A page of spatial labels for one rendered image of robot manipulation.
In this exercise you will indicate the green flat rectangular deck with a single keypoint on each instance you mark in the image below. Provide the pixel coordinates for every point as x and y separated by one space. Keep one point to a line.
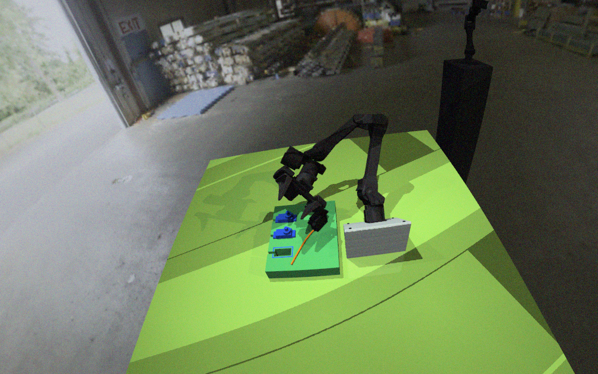
318 256

